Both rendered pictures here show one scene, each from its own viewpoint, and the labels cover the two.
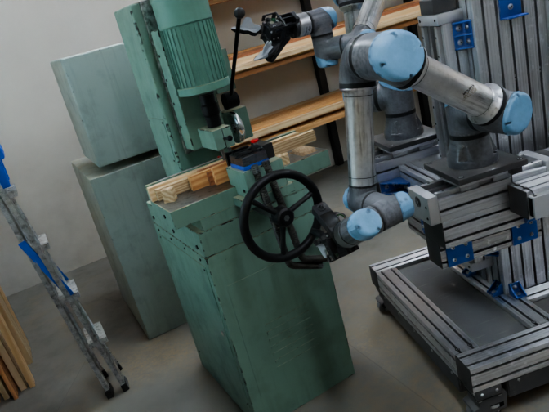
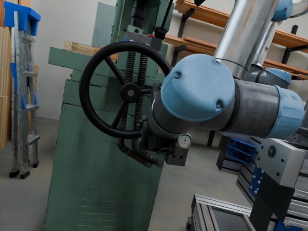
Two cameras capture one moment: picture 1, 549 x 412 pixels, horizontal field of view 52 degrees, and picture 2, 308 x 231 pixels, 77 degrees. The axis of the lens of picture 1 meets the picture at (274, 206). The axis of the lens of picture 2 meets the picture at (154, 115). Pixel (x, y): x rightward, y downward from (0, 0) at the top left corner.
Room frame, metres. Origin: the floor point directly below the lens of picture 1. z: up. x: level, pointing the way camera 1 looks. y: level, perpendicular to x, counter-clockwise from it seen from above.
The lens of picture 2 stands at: (1.04, -0.21, 0.84)
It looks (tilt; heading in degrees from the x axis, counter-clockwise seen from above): 8 degrees down; 11
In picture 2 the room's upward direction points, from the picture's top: 12 degrees clockwise
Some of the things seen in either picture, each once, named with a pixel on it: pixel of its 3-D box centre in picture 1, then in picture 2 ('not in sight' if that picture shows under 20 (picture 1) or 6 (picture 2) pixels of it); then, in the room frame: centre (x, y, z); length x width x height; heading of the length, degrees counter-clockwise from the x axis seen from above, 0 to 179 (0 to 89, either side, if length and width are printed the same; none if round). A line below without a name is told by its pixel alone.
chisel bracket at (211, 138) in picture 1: (216, 138); (133, 40); (1.92, 0.13, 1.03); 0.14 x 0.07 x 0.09; 25
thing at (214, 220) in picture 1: (242, 197); (125, 85); (1.85, 0.10, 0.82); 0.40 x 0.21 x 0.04; 115
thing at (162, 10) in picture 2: (217, 71); (162, 18); (2.16, 0.08, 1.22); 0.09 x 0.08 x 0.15; 25
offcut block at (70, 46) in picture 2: (169, 194); (71, 47); (1.75, 0.32, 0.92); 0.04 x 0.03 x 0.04; 78
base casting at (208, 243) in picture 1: (225, 204); (121, 96); (2.01, 0.18, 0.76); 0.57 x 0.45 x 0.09; 25
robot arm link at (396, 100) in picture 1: (395, 92); (273, 83); (2.11, -0.55, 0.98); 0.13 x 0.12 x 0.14; 55
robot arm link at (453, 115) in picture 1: (467, 109); not in sight; (1.61, -0.63, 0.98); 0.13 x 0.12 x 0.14; 21
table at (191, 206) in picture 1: (248, 184); (132, 74); (1.81, 0.07, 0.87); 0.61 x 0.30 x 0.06; 115
